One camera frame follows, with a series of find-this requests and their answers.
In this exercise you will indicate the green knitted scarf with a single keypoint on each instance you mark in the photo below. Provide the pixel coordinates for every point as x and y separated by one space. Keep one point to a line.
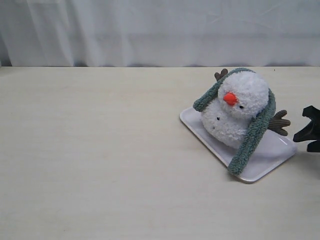
250 140

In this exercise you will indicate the white plush snowman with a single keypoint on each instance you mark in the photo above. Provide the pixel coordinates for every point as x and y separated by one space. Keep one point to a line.
240 95

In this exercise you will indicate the white rectangular plastic tray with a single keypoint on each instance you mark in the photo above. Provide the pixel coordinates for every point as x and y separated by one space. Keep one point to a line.
272 151

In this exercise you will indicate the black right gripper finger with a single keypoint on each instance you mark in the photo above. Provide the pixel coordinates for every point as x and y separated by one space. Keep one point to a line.
313 114
311 132

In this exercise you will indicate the white background curtain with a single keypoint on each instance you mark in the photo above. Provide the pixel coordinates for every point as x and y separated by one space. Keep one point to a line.
159 33

